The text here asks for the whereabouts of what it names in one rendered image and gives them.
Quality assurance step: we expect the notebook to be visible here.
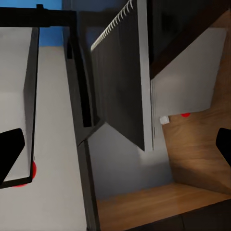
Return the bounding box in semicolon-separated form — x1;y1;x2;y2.
91;0;154;151

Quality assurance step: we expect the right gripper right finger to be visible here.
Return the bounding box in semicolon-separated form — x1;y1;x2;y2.
216;128;231;167

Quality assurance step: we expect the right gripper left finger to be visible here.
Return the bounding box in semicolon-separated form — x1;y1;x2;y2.
0;128;25;185

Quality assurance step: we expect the monitor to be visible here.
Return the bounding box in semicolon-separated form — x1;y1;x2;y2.
0;4;91;189

